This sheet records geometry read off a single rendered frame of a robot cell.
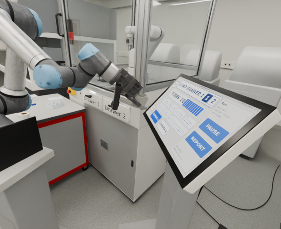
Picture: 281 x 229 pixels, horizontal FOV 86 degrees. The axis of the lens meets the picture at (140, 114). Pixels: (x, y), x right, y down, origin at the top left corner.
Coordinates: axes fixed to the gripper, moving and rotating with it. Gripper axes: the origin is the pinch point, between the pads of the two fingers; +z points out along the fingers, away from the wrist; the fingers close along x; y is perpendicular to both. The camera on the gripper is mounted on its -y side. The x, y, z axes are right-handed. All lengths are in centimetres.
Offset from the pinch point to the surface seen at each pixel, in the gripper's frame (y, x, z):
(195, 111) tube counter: 14.7, -18.5, 7.3
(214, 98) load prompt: 22.0, -20.9, 7.3
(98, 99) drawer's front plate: -28, 57, -9
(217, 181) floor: -15, 40, 146
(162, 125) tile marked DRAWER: 1.4, -10.1, 7.4
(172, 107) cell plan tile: 9.6, -5.2, 7.4
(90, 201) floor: -103, 34, 41
